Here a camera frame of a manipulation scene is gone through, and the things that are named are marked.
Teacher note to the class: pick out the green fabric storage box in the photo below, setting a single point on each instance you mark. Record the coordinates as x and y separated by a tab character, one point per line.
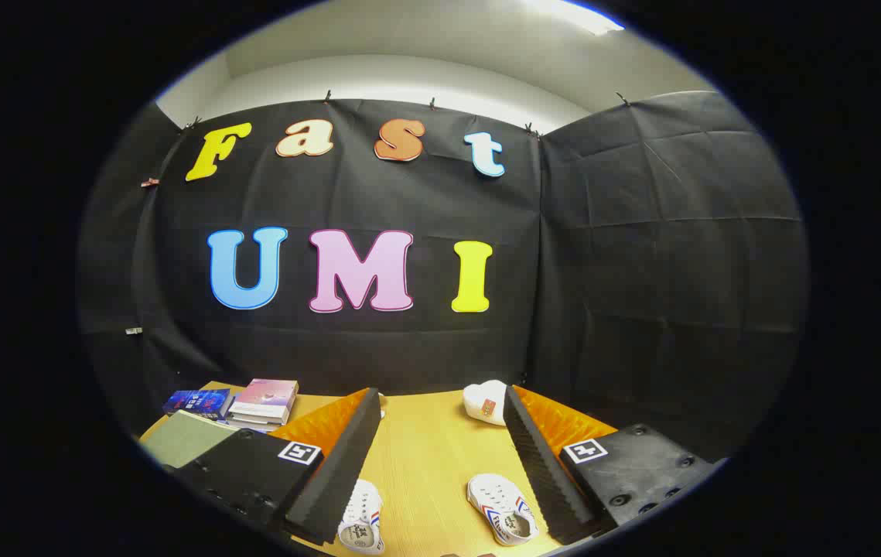
185	437

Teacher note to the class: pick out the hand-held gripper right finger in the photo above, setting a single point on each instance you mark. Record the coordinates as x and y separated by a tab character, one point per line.
544	472

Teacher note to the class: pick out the white plush toy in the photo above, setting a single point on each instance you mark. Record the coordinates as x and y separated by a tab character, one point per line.
483	402

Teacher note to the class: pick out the dark blue book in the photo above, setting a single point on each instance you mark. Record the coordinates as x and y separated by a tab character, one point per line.
196	402

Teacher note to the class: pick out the white canvas shoe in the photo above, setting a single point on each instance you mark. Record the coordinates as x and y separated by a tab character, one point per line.
363	522
502	507

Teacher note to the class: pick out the white paperback book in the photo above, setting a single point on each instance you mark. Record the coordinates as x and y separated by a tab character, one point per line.
258	415

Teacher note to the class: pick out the pink cover book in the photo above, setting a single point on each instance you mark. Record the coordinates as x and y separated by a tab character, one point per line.
266	392

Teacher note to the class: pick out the pale blue book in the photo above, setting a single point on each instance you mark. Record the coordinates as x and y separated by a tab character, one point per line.
243	426

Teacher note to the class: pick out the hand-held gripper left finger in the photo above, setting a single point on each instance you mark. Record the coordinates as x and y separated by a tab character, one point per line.
336	472

